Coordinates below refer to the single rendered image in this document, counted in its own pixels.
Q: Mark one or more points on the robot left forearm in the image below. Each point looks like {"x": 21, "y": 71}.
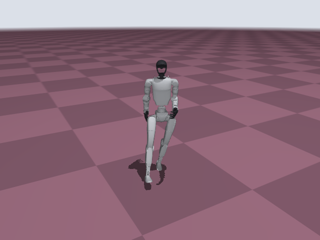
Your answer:
{"x": 175, "y": 104}

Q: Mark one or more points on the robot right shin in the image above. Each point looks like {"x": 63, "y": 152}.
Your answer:
{"x": 148, "y": 159}

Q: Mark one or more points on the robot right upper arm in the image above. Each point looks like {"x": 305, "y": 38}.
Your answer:
{"x": 147, "y": 89}

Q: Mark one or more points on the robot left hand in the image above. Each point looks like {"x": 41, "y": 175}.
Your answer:
{"x": 175, "y": 111}

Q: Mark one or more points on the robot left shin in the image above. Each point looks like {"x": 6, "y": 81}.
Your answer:
{"x": 162, "y": 152}

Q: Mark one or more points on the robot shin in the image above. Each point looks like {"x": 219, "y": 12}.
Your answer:
{"x": 148, "y": 159}
{"x": 162, "y": 152}

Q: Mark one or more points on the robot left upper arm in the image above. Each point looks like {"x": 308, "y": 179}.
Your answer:
{"x": 175, "y": 88}

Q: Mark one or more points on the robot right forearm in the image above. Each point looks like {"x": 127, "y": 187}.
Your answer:
{"x": 145, "y": 106}

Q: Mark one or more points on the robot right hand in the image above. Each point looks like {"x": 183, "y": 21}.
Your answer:
{"x": 146, "y": 115}

